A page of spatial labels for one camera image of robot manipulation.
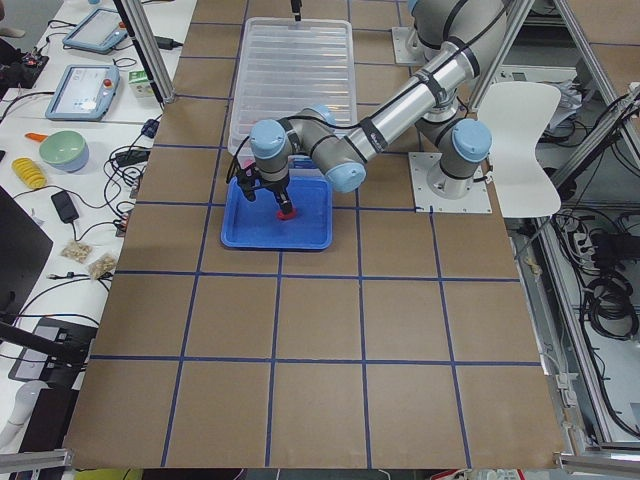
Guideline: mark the red block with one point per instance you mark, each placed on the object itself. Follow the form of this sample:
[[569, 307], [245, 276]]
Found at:
[[286, 216]]

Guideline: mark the yellow ridged toy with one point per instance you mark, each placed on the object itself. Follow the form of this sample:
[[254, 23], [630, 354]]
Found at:
[[29, 173]]

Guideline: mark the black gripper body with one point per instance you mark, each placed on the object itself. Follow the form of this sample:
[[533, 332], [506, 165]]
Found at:
[[274, 187]]

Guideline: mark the blue teach pendant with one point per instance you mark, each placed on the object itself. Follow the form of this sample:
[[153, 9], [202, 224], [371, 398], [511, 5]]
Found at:
[[100, 32], [85, 93]]

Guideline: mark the blue teach pendant near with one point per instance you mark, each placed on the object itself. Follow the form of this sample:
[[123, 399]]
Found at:
[[85, 93]]

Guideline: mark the white chair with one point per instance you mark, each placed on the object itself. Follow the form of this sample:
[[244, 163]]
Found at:
[[517, 113]]

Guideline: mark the green white carton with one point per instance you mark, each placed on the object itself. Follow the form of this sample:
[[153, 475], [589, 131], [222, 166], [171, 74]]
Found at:
[[139, 84]]

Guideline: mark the blue teach pendant far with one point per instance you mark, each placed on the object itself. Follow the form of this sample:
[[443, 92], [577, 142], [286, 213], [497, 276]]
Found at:
[[100, 32]]

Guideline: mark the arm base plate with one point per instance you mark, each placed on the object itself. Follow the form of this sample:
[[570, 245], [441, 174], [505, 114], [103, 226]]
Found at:
[[435, 192], [408, 50]]

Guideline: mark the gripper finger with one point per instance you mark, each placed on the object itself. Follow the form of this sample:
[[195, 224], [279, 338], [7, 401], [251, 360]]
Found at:
[[284, 202], [249, 191]]

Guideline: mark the green bowl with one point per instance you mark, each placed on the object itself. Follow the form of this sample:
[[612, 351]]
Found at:
[[66, 151]]

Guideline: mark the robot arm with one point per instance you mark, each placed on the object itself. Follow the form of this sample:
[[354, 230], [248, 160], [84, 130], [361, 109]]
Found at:
[[462, 39]]

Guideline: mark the aluminium frame post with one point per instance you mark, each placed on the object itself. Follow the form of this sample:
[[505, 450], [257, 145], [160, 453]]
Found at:
[[139, 30]]

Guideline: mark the black power adapter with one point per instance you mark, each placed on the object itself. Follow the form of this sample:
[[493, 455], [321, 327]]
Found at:
[[64, 207]]

